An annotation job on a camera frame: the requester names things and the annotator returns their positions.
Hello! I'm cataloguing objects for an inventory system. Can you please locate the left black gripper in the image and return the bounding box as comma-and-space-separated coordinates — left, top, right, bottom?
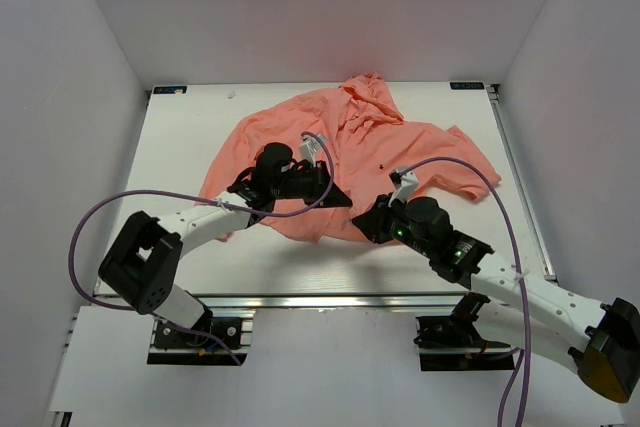
271, 160, 351, 208

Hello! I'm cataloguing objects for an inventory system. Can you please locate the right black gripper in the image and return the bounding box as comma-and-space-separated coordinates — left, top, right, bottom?
352, 192, 434, 259

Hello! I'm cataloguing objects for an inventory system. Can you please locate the salmon pink jacket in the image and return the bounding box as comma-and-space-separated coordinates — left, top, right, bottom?
199, 73, 501, 242

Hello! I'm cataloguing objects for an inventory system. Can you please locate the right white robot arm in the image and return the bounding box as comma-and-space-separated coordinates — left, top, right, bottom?
352, 195, 639, 404

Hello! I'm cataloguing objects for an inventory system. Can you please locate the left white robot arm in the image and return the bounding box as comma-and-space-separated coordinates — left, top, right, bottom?
98, 132, 352, 346

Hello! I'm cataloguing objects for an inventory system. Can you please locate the right blue corner label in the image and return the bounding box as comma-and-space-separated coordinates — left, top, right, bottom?
449, 81, 485, 91

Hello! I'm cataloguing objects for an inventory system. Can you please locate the blue corner label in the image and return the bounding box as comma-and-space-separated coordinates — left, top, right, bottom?
152, 85, 187, 95
449, 81, 485, 91

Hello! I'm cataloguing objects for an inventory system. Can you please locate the left blue corner label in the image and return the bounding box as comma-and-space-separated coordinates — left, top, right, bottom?
152, 85, 187, 95

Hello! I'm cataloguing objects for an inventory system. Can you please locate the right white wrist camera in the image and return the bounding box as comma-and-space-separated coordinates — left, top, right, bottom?
388, 168, 419, 207

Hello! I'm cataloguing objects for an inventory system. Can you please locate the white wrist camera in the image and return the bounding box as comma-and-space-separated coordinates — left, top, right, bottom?
388, 168, 419, 207
299, 133, 327, 166

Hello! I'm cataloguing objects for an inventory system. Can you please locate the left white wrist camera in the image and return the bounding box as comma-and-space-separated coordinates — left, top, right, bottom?
299, 133, 327, 166

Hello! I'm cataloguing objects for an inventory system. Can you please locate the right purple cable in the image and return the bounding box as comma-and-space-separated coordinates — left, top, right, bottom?
388, 156, 532, 427

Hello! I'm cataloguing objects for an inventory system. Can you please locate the purple cable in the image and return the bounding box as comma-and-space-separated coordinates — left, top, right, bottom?
67, 131, 334, 366
388, 156, 532, 427

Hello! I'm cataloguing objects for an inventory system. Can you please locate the front aluminium rail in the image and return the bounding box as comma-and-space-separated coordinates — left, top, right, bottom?
198, 292, 466, 310

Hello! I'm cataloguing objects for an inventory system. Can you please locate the aluminium rail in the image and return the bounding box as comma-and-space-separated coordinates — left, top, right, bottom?
486, 84, 558, 283
198, 292, 466, 310

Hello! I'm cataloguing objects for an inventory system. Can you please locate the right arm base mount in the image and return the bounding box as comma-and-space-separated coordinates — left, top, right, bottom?
413, 293, 517, 372

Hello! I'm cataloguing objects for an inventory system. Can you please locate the right aluminium rail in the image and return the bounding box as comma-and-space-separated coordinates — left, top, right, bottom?
486, 84, 558, 283

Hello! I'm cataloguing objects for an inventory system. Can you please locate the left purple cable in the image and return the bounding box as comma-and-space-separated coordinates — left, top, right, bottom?
67, 131, 334, 366

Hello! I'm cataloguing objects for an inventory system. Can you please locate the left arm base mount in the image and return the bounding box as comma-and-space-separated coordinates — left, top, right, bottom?
146, 308, 255, 367

